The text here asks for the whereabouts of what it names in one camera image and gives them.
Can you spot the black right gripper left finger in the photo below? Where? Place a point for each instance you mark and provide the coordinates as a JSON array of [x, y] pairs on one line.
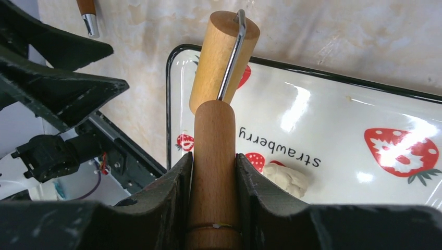
[[153, 218]]

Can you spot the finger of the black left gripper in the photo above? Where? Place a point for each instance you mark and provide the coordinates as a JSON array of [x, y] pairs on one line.
[[63, 98], [63, 50]]

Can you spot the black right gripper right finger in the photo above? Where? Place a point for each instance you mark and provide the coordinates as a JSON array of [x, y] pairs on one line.
[[273, 219]]

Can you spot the white dough lump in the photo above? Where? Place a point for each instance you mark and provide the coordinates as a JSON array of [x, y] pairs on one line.
[[291, 181]]

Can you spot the strawberry print rectangular tray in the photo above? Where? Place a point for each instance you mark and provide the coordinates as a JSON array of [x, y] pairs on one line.
[[357, 142]]

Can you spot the wooden dough roller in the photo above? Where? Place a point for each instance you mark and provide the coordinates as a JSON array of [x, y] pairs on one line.
[[213, 220]]

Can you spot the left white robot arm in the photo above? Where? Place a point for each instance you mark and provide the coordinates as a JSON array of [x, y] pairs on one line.
[[44, 157]]

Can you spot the metal dough scraper wooden handle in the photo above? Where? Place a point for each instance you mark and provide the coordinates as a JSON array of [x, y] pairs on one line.
[[88, 14]]

